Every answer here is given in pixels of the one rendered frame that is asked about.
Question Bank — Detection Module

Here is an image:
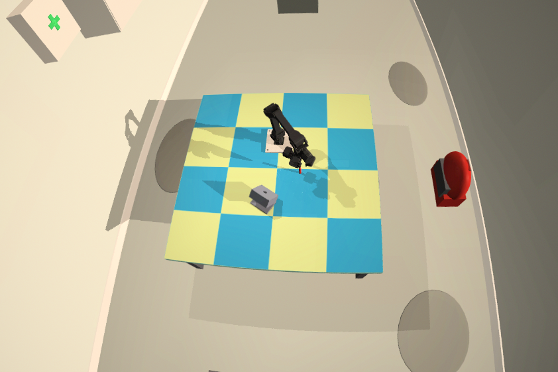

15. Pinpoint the grey sloped panel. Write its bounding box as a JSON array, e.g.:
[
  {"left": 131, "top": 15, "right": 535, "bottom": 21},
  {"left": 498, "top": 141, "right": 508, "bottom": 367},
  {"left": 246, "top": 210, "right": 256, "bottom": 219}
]
[{"left": 249, "top": 185, "right": 278, "bottom": 214}]

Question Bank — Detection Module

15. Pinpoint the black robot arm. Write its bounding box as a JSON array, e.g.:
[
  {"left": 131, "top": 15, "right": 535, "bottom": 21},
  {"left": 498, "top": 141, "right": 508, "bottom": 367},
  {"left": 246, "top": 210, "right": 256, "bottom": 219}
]
[{"left": 263, "top": 103, "right": 314, "bottom": 168}]

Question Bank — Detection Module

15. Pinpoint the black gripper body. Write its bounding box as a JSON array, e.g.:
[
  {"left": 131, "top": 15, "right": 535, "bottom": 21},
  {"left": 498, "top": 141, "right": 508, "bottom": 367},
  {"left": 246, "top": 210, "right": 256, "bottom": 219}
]
[{"left": 282, "top": 147, "right": 316, "bottom": 167}]

